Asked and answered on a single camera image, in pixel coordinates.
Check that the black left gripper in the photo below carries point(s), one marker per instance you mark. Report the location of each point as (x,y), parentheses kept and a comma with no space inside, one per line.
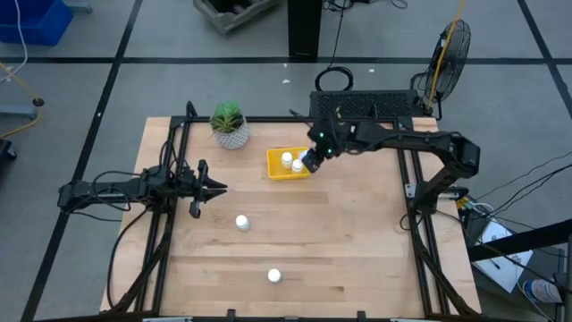
(192,185)

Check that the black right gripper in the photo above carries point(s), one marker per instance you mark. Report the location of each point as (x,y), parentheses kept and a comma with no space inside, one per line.
(330,138)

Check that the white plastic pill bottle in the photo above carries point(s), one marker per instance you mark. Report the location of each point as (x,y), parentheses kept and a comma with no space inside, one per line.
(303,154)
(287,159)
(274,275)
(242,222)
(297,165)

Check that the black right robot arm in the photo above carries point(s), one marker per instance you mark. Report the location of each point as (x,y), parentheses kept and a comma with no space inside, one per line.
(402,141)

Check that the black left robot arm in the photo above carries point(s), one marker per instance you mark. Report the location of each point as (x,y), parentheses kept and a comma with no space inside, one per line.
(111,190)

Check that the yellow plastic basket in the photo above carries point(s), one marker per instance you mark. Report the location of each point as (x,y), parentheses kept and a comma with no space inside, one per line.
(279,175)

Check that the succulent in patterned white pot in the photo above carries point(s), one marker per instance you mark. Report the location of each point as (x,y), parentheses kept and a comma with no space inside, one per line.
(232,138)

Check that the power strip with plugs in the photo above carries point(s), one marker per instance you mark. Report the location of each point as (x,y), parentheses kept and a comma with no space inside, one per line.
(469,205)

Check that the grey moulded packaging tray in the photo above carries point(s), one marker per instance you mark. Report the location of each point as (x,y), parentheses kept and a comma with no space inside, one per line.
(214,18)

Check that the black floor fan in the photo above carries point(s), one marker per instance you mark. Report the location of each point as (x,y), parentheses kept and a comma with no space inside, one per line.
(451,53)

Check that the small black floor disc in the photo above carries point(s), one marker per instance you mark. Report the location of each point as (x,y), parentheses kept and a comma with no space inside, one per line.
(38,102)

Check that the grey metal bar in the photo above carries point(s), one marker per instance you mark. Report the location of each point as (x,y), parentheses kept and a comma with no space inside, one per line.
(18,112)

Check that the black floor stand foot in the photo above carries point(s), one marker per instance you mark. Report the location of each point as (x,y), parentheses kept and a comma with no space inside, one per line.
(5,149)

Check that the white paper sheet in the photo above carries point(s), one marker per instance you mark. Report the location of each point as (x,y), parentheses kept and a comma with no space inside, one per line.
(500,268)

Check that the black metal beam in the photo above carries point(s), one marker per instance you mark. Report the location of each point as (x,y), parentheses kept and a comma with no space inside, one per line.
(518,241)

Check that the blue plastic bin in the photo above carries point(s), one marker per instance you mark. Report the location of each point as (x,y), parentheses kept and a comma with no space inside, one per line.
(36,22)

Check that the grey metal pole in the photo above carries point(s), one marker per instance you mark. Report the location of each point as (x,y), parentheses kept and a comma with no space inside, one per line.
(568,290)

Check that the black aluminium table frame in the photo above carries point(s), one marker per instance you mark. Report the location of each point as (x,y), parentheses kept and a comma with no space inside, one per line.
(268,120)

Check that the black upright post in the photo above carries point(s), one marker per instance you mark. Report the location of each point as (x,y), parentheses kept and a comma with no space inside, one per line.
(305,31)

